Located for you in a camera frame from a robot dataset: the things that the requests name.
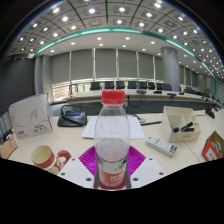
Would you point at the black conference microphone console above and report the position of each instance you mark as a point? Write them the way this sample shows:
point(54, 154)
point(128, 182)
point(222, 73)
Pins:
point(71, 118)

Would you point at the clear red-capped water bottle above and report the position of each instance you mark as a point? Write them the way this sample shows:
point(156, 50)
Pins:
point(112, 150)

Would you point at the row of black microphone units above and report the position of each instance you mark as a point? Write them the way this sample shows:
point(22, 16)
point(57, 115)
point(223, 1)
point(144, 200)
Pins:
point(157, 92)

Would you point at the group of round ceiling lights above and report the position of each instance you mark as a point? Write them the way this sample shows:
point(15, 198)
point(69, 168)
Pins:
point(91, 10)

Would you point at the red and cream mug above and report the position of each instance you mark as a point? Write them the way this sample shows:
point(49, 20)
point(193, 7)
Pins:
point(43, 156)

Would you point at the white remote control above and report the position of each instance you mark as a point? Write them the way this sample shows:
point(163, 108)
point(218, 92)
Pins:
point(161, 145)

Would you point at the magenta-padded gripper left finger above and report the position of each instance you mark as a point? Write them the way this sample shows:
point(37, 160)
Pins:
point(75, 170)

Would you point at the open brown cardboard box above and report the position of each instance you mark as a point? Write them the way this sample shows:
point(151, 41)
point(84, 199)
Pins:
point(210, 151)

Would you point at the black pouch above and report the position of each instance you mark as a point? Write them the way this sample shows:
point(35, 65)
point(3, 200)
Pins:
point(6, 134)

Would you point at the beige desk organizer box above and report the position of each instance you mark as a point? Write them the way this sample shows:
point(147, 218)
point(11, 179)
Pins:
point(173, 116)

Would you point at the white printed paper sheet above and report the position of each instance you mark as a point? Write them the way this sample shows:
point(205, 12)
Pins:
point(89, 128)

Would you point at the white cardboard carton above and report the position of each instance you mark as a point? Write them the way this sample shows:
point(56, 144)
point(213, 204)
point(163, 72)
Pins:
point(30, 116)

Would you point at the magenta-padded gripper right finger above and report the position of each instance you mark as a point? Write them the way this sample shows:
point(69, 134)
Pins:
point(146, 170)

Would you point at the row of black office chairs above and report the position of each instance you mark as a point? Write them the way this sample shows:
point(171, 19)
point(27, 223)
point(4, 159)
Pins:
point(133, 85)

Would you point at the brown paper envelope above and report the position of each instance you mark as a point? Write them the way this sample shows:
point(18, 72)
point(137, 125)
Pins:
point(8, 148)

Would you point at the black desk microphone unit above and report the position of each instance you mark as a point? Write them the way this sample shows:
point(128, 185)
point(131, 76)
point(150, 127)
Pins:
point(210, 112)

